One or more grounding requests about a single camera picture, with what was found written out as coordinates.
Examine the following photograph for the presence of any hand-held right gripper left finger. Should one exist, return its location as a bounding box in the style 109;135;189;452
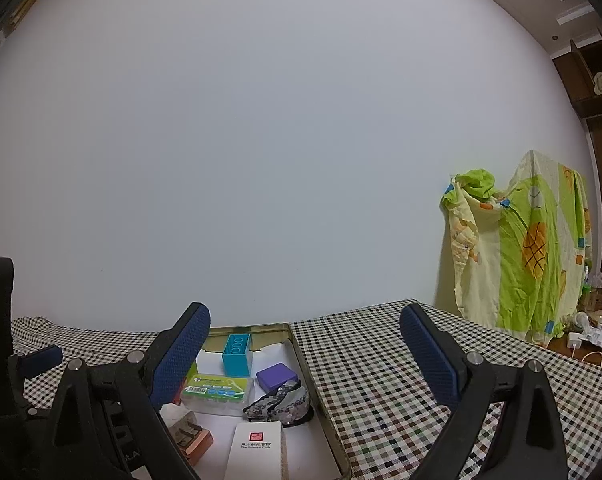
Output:
46;301;212;480

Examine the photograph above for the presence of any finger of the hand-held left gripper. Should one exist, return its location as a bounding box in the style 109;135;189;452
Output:
18;346;64;381

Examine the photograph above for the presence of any gold tin box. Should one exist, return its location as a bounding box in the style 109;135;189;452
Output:
131;322;352;480

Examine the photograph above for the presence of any green yellow printed sheet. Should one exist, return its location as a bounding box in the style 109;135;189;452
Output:
440;150;592;346

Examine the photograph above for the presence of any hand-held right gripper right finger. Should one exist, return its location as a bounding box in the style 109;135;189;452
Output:
399;304;566;480

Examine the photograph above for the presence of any teal toy block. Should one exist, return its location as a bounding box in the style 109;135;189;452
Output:
221;334;254;377

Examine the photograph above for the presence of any clear floss pick box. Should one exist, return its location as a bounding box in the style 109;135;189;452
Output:
181;372;254;417

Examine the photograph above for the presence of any white card box red seal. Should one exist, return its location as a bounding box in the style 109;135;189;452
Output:
223;420;288;480

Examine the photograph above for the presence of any small brown wooden box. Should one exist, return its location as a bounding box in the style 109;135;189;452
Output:
173;417;214;466

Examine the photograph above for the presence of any plain white rectangular box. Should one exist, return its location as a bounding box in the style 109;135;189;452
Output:
160;402;197;428

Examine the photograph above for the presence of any checkered tablecloth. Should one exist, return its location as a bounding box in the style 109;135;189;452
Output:
11;299;602;480

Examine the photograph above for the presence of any small purple box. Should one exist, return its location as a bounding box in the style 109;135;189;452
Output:
256;362;297;391

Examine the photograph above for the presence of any white cable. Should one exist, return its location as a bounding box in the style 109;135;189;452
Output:
571;347;602;367

